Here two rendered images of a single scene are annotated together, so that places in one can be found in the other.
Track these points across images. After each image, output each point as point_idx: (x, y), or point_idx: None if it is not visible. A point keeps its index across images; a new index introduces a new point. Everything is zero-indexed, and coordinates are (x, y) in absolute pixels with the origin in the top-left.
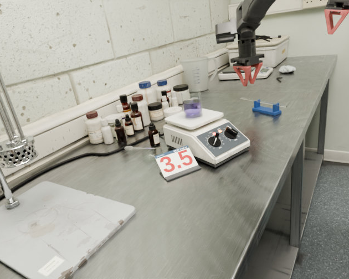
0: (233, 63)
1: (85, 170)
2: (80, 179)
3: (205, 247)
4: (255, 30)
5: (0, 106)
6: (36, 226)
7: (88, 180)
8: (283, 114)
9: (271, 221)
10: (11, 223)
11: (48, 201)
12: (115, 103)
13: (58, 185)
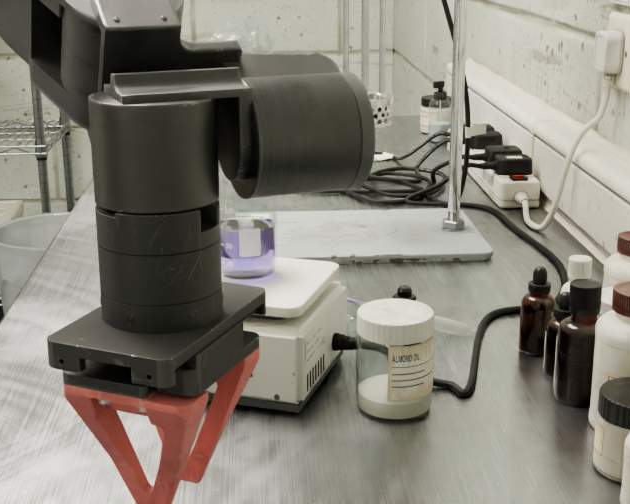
0: (256, 336)
1: (467, 286)
2: (433, 274)
3: (88, 261)
4: (91, 153)
5: (362, 39)
6: (353, 226)
7: (410, 276)
8: None
9: None
10: (399, 221)
11: (403, 239)
12: None
13: (442, 252)
